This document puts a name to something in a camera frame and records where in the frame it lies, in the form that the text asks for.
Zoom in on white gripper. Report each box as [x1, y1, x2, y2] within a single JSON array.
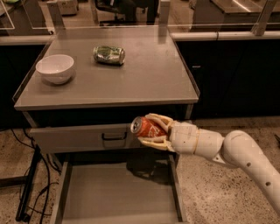
[[138, 113, 200, 154]]

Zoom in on red coke can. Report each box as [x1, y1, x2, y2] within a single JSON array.
[[130, 116, 166, 138]]

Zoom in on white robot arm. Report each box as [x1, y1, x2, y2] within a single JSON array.
[[130, 114, 280, 214]]

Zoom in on grey top drawer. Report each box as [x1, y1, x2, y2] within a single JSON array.
[[29, 119, 193, 154]]

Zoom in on grey drawer cabinet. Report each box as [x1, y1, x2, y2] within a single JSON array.
[[11, 25, 201, 224]]

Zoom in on open grey middle drawer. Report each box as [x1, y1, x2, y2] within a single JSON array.
[[50, 154, 187, 224]]

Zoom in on green soda can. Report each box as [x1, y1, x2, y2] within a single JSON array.
[[93, 45, 125, 66]]

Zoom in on white ceramic bowl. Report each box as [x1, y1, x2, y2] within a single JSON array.
[[36, 54, 74, 85]]

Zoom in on black office chair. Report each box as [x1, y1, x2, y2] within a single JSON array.
[[95, 0, 159, 25]]

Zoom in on black metal floor bar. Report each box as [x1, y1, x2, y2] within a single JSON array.
[[0, 147, 40, 221]]

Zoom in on clear acrylic barrier panel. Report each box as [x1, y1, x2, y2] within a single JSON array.
[[0, 0, 280, 38]]

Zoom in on black drawer handle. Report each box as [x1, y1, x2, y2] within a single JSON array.
[[101, 132, 127, 141]]

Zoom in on black floor cables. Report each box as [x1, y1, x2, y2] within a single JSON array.
[[8, 127, 62, 224]]

